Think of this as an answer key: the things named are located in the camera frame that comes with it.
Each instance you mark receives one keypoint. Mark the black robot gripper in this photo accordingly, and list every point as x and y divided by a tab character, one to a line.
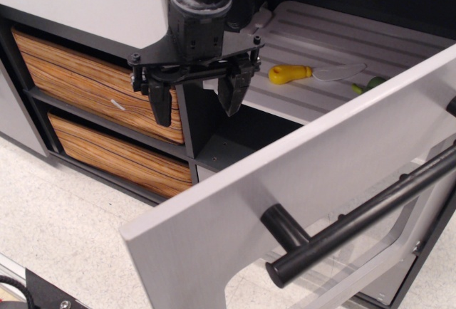
203	41

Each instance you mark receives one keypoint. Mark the black oven door handle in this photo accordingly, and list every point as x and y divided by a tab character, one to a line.
342	153

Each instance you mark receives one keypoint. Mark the grey oven door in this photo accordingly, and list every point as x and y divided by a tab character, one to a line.
187	249

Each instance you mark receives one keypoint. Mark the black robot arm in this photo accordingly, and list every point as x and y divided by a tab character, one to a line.
203	42

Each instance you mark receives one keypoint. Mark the grey oven rack shelf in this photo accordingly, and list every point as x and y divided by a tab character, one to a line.
301	34

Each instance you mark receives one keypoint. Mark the lower wood grain bin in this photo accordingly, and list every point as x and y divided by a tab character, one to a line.
157	173

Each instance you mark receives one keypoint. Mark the wood grain bin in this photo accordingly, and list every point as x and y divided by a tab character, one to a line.
93	85
157	173

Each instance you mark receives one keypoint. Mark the upper wood grain bin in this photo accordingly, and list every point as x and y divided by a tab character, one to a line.
93	85

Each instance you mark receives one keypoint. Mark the green toy bell pepper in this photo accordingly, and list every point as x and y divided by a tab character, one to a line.
372	83

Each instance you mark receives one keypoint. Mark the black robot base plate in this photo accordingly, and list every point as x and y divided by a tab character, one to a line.
47	295

